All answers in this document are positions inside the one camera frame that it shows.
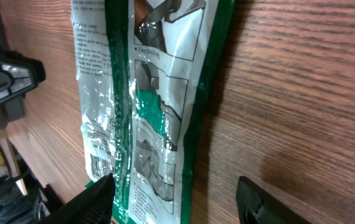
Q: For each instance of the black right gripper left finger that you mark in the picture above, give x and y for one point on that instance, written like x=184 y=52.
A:
x=92 y=206

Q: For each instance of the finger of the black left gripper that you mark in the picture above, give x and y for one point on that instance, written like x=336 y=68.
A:
x=18 y=75

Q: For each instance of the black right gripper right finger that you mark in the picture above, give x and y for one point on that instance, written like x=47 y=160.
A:
x=256 y=206

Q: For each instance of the green 3M gloves packet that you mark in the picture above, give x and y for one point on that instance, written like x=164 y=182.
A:
x=145 y=69

